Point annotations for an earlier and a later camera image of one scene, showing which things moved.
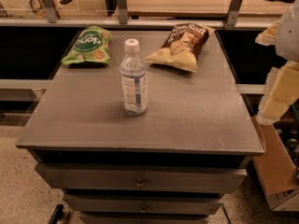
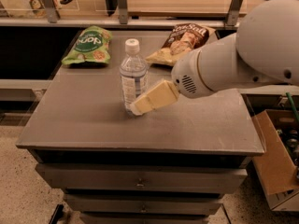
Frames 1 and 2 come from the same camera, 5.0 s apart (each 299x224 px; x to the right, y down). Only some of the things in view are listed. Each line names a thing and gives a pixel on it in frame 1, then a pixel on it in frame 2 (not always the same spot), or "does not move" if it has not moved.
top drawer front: (144, 176) does not move
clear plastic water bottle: (134, 79) does not move
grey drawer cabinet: (170, 164) does not move
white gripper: (289, 36) -> (186, 74)
